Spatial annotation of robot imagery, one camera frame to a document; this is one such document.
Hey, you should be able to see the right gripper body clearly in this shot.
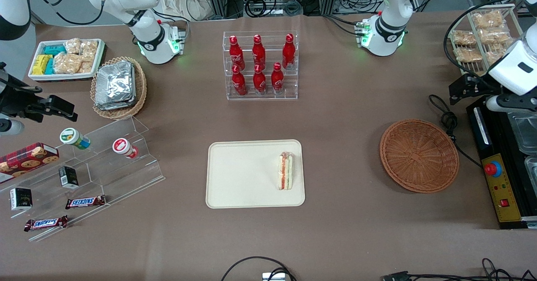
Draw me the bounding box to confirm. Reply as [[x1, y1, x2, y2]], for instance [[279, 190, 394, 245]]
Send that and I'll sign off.
[[0, 76, 10, 118]]

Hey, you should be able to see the triangular sandwich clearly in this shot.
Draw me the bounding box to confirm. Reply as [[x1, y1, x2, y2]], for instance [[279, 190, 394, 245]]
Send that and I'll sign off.
[[278, 151, 295, 190]]

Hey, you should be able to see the white rectangular snack tray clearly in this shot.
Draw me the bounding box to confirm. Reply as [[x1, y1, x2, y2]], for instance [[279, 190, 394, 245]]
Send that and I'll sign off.
[[28, 39, 105, 82]]

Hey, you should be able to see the round brown wicker basket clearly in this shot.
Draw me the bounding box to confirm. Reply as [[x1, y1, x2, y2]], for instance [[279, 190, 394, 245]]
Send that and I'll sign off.
[[380, 119, 460, 194]]

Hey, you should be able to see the oval light wicker basket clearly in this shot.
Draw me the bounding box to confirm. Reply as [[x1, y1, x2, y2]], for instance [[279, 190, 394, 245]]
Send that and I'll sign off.
[[90, 56, 147, 120]]

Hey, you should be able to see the cream plastic tray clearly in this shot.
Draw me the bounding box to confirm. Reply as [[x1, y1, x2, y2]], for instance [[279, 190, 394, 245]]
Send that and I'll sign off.
[[206, 139, 305, 209]]

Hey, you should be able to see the clear fried snack bag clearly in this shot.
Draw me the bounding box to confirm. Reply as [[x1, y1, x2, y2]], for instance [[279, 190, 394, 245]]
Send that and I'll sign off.
[[454, 47, 483, 63], [478, 28, 511, 44], [472, 10, 505, 29], [452, 30, 477, 46], [486, 41, 515, 65]]

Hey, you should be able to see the green lid cup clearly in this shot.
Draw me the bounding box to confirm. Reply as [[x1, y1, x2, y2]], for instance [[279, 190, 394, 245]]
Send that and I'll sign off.
[[60, 127, 91, 150]]

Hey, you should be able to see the yellow snack pack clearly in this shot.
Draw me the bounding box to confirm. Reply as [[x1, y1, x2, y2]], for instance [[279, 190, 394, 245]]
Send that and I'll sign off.
[[32, 55, 53, 75]]

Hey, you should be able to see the black appliance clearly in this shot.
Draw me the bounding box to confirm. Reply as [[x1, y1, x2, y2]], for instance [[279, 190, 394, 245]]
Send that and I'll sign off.
[[467, 101, 537, 230]]

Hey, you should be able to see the red cookie box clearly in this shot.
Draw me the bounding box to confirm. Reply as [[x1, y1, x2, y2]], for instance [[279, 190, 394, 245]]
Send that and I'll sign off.
[[0, 142, 60, 184]]

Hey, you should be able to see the silver foil pouch stack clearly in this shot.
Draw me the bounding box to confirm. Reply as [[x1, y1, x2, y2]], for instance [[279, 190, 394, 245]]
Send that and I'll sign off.
[[94, 60, 137, 111]]

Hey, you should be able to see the clear plastic container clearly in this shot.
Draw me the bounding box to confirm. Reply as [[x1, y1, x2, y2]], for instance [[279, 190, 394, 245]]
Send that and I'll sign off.
[[508, 111, 537, 155], [524, 156, 537, 185]]

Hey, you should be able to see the small black box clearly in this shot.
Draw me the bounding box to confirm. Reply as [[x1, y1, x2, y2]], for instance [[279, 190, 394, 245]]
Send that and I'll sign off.
[[10, 187, 33, 211], [58, 166, 79, 189]]

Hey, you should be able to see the red lid cup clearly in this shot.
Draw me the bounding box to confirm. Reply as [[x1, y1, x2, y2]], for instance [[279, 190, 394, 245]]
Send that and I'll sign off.
[[112, 138, 138, 159]]

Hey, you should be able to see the red emergency stop button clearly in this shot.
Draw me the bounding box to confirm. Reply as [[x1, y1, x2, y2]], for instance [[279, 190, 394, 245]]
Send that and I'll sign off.
[[485, 161, 503, 178]]

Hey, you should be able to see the clear acrylic stepped shelf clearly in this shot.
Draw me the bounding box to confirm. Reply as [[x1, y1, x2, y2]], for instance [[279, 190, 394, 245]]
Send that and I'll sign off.
[[0, 115, 165, 242]]

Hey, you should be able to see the Snickers chocolate bar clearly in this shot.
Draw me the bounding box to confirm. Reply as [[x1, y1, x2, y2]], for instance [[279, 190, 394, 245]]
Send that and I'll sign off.
[[65, 195, 106, 210], [24, 215, 68, 232]]

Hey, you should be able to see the yellow control panel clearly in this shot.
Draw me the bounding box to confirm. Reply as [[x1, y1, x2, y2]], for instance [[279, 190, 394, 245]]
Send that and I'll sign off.
[[482, 153, 522, 223]]

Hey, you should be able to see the beige cloth bag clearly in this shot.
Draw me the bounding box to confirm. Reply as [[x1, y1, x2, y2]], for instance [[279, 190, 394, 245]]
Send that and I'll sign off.
[[157, 0, 212, 21]]

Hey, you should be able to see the clear acrylic bottle rack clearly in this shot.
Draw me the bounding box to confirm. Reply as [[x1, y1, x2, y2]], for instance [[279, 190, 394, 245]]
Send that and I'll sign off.
[[223, 31, 299, 101]]

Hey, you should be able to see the red cola bottle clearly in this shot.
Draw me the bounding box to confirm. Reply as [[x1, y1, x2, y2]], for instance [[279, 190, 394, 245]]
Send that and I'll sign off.
[[271, 62, 285, 95], [232, 64, 248, 96], [253, 64, 267, 96], [282, 34, 296, 70], [229, 36, 245, 70], [252, 34, 266, 68]]

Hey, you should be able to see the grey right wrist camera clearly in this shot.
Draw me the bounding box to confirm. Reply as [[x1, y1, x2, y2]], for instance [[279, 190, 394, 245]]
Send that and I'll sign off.
[[0, 119, 24, 136]]

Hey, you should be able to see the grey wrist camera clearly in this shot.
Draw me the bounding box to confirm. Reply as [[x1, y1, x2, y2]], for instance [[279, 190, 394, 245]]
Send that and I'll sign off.
[[0, 119, 24, 136], [486, 94, 537, 113]]

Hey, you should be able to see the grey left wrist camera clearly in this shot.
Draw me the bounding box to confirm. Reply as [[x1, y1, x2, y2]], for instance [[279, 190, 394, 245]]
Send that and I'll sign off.
[[486, 94, 537, 113]]

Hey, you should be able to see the knotted black power cable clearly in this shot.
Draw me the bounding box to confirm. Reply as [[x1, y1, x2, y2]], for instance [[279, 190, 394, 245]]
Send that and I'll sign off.
[[428, 94, 483, 168]]

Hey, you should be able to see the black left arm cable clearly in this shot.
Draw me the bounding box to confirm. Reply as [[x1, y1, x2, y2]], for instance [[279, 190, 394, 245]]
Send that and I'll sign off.
[[444, 0, 523, 80]]

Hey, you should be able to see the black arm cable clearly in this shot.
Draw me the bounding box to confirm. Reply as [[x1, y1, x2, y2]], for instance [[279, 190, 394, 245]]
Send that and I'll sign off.
[[30, 0, 105, 26], [444, 0, 523, 80]]

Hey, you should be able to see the white wire rack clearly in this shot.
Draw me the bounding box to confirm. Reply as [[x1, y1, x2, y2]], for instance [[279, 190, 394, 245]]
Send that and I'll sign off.
[[447, 3, 525, 77]]

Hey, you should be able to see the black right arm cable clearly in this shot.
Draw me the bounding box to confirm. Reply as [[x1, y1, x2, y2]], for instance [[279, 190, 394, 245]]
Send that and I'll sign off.
[[30, 0, 105, 26]]

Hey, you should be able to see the black cable with connector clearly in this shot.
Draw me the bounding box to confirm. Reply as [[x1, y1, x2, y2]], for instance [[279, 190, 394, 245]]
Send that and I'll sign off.
[[381, 258, 537, 281]]

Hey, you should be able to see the arched black cable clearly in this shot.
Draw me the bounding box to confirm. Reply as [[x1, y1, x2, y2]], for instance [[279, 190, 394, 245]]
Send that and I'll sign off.
[[221, 256, 296, 281]]

